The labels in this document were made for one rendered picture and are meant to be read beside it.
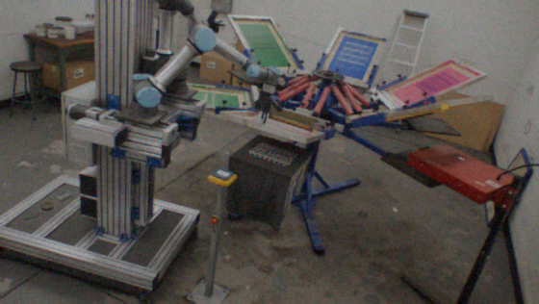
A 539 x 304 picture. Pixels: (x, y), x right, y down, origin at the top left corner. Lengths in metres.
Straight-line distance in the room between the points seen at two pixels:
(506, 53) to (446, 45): 0.83
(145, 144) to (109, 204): 0.73
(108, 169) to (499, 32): 5.64
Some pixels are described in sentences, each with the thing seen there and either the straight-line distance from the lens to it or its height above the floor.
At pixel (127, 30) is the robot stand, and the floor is 1.68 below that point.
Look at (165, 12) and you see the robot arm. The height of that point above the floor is 1.75.
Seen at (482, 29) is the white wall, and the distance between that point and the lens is 6.94.
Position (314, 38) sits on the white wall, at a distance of 7.28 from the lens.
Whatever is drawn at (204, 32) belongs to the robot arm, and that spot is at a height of 1.78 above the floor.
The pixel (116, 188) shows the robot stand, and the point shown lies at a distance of 3.02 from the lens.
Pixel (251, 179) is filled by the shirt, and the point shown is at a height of 0.84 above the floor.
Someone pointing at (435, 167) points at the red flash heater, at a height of 1.10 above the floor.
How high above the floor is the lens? 2.20
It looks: 24 degrees down
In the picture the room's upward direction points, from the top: 10 degrees clockwise
